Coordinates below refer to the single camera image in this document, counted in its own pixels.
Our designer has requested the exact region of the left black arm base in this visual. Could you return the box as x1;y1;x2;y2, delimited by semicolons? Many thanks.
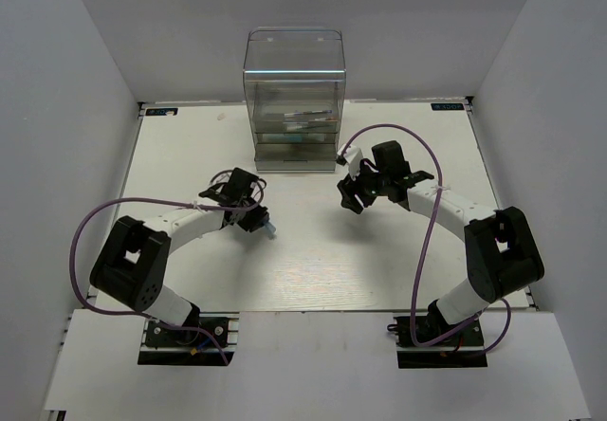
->
138;313;240;367

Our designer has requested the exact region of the blue gel pen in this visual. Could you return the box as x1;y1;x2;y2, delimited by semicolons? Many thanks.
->
283;109;333;118

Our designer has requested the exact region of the light blue highlighter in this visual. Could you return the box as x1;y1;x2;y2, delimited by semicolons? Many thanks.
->
263;221;276;239

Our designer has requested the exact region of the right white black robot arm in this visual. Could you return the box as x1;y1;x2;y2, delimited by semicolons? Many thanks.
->
337;140;544;347

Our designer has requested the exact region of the left blue table label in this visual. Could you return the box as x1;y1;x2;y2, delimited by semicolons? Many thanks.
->
145;107;178;117

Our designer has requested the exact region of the red gel pen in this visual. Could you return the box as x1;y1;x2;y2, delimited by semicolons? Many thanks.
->
284;113;338;122

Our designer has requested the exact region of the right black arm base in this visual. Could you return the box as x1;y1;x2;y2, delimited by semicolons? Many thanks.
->
386;316;487;370

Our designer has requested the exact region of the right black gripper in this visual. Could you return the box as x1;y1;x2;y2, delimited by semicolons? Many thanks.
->
339;158;391;214

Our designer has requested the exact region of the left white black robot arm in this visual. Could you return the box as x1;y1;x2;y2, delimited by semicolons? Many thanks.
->
89;168;271;344

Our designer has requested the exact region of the blue table label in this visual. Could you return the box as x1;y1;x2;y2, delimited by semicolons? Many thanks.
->
145;107;178;117
431;102;465;111

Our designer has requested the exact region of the clear acrylic drawer organizer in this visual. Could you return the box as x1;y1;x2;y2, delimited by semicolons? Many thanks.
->
243;27;346;173

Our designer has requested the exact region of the right blue table label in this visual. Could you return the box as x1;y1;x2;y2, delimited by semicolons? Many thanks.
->
431;102;465;111

